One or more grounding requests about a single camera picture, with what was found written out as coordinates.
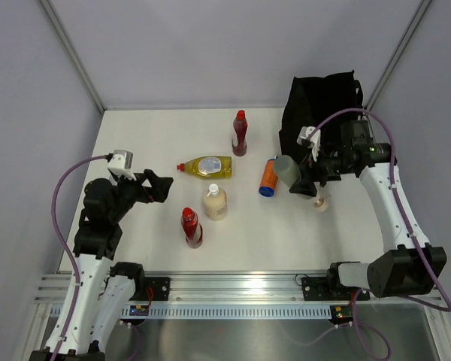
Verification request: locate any aluminium frame post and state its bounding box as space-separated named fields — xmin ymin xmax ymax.
xmin=36 ymin=0 xmax=107 ymax=115
xmin=364 ymin=0 xmax=434 ymax=111

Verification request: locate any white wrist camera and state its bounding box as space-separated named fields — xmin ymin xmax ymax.
xmin=107 ymin=150 xmax=136 ymax=182
xmin=296 ymin=126 xmax=321 ymax=162

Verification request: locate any grey cylindrical bottle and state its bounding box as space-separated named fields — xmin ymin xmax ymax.
xmin=273 ymin=155 xmax=328 ymax=212

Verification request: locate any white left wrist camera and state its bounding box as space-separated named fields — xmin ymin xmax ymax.
xmin=107 ymin=150 xmax=136 ymax=182

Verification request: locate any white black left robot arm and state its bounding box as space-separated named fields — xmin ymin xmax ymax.
xmin=30 ymin=169 xmax=174 ymax=360

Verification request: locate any orange blue cologne bottle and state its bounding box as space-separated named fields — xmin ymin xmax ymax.
xmin=259 ymin=158 xmax=278 ymax=198

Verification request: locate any left aluminium frame post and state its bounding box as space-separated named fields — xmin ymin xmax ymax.
xmin=36 ymin=0 xmax=107 ymax=115

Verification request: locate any yellow dish soap bottle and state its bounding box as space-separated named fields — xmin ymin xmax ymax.
xmin=176 ymin=156 xmax=232 ymax=179

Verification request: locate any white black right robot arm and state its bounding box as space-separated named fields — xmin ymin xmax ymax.
xmin=289 ymin=120 xmax=446 ymax=299

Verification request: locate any aluminium mounting rail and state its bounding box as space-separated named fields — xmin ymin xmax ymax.
xmin=33 ymin=271 xmax=377 ymax=305

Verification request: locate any right aluminium frame post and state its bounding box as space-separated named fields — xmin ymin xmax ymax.
xmin=364 ymin=0 xmax=434 ymax=111

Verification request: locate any red dish soap bottle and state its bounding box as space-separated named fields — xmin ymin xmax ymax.
xmin=180 ymin=208 xmax=203 ymax=248
xmin=232 ymin=110 xmax=248 ymax=156

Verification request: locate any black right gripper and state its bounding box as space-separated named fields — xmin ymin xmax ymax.
xmin=289 ymin=144 xmax=354 ymax=197

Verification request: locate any cream lotion pump bottle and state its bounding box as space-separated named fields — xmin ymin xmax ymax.
xmin=202 ymin=184 xmax=228 ymax=221

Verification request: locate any black canvas bag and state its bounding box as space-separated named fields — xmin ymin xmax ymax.
xmin=279 ymin=71 xmax=363 ymax=164

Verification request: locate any white slotted cable duct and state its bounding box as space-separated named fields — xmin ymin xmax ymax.
xmin=119 ymin=304 xmax=332 ymax=320

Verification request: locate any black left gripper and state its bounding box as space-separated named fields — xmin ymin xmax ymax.
xmin=109 ymin=168 xmax=172 ymax=223

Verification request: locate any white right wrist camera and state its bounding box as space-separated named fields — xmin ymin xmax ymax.
xmin=296 ymin=126 xmax=321 ymax=162

